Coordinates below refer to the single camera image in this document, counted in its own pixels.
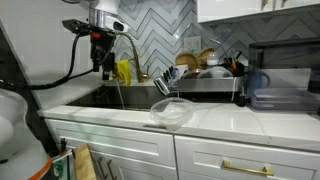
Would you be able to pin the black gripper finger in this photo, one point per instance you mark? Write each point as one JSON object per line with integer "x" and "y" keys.
{"x": 96, "y": 63}
{"x": 108, "y": 68}

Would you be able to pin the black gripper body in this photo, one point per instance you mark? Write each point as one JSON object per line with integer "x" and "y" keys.
{"x": 102, "y": 45}

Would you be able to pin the clear plastic lunchbox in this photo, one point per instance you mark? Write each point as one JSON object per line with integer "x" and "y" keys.
{"x": 171, "y": 111}

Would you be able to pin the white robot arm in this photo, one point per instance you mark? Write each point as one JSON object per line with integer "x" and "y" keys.
{"x": 103, "y": 13}

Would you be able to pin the stainless steel sink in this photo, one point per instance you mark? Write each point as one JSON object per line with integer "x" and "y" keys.
{"x": 140, "y": 96}

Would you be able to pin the yellow rubber glove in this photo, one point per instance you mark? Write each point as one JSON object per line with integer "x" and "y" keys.
{"x": 123, "y": 71}

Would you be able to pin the brass spring faucet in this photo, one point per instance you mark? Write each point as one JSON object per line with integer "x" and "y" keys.
{"x": 135, "y": 56}

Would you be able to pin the steel utensil cup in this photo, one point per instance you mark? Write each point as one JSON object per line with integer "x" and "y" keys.
{"x": 161, "y": 86}

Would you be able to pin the white mug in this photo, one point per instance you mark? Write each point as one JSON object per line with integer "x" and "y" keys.
{"x": 181, "y": 70}

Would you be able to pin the round wooden plate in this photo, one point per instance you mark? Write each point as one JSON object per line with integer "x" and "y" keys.
{"x": 186, "y": 60}
{"x": 205, "y": 56}

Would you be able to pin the white base cabinet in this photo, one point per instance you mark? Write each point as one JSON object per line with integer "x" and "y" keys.
{"x": 133, "y": 143}

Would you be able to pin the wooden cutting board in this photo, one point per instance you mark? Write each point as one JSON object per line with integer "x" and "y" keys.
{"x": 84, "y": 163}

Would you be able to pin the black dish rack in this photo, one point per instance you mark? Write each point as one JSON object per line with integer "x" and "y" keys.
{"x": 208, "y": 85}

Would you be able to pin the clear baby bottle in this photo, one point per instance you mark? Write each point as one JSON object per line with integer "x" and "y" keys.
{"x": 212, "y": 59}

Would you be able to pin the white round object orange rim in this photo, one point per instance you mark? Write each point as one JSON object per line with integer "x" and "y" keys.
{"x": 16, "y": 133}

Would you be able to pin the clear glass bowl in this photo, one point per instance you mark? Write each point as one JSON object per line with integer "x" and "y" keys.
{"x": 215, "y": 71}

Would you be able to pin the black utensil caddy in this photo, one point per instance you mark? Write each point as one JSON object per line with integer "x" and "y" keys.
{"x": 237, "y": 68}

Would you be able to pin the blue transparent pitcher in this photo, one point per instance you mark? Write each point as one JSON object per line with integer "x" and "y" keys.
{"x": 256, "y": 78}

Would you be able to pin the stacked clear plastic containers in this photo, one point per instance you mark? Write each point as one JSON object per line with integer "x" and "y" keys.
{"x": 283, "y": 100}

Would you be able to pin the black countertop appliance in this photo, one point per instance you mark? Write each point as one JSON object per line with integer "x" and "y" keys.
{"x": 286, "y": 55}

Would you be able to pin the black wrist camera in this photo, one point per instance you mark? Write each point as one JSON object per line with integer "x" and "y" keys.
{"x": 76, "y": 26}

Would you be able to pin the white wall outlet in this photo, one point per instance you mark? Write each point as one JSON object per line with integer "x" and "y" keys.
{"x": 192, "y": 44}

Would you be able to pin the white wall cabinet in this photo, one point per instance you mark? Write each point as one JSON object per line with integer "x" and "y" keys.
{"x": 233, "y": 9}

